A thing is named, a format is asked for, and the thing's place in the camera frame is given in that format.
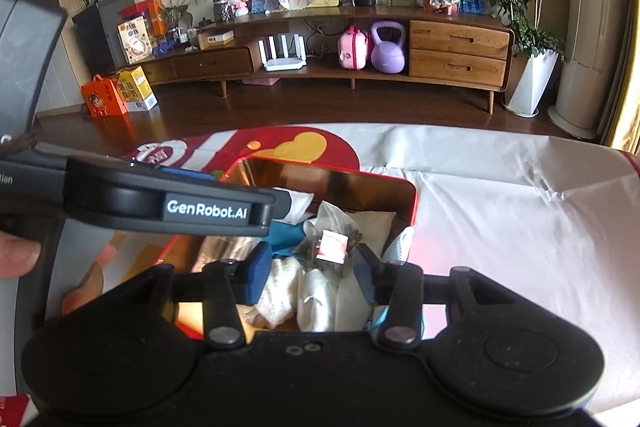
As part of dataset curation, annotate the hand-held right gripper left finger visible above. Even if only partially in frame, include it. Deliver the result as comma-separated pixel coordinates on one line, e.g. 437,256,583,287
142,242,275,351

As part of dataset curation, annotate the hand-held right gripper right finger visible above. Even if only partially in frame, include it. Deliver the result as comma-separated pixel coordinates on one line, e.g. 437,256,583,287
352,243,483,351

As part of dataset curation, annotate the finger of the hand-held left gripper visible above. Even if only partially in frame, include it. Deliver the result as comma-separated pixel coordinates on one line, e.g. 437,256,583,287
260,187,292,229

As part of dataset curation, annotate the white knitted sock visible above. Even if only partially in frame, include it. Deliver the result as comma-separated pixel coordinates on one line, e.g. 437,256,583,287
256,256,307,329

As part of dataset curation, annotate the blue satin cloth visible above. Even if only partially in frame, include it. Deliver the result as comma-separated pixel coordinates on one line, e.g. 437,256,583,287
269,218,317,259

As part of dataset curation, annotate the beige cloth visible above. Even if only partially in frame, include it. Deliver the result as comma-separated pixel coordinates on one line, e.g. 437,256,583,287
350,209,397,254

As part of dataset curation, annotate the white cloth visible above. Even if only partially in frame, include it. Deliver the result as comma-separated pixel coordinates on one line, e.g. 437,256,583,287
298,267,375,334

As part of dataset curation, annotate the small clear plastic packet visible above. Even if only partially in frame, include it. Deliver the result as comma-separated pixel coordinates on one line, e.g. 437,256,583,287
294,201,362,279

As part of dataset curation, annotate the red tin box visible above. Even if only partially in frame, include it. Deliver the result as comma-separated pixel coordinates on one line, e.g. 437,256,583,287
44,156,419,344

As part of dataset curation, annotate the person's left hand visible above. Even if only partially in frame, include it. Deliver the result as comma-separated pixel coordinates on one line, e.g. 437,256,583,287
0,234,119,315

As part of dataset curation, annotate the orange gift box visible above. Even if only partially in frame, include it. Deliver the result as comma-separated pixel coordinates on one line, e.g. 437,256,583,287
80,75,130,117

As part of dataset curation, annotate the yellow carton box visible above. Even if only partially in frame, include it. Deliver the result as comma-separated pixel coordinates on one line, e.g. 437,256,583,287
117,65,159,113

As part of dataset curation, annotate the printed tablecloth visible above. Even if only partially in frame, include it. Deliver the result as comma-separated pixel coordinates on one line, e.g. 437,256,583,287
0,123,640,427

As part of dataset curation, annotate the white router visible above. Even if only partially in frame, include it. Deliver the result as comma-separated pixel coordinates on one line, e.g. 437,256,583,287
257,34,308,73

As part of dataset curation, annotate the printed snack box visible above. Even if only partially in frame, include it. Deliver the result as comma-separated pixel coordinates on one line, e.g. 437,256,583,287
117,19,154,66

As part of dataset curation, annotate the pink pig bag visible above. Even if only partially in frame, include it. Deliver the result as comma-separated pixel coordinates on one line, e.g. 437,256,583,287
337,25,372,72

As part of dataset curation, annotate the small yellow box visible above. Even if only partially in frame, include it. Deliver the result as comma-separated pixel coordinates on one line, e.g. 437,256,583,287
197,29,235,50

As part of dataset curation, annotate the purple kettlebell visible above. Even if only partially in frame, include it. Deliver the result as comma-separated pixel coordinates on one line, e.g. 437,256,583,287
369,20,407,74

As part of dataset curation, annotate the wooden TV cabinet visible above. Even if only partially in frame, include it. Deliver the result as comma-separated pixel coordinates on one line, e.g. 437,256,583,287
127,4,516,115

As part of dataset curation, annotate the white planter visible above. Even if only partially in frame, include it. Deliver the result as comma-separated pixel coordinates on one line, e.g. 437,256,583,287
502,48,560,118

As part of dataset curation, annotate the yellow curtain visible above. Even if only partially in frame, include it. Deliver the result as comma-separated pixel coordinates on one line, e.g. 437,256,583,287
599,2,640,156

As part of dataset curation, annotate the tower air conditioner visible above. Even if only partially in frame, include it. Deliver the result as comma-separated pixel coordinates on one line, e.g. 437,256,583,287
547,0,632,141

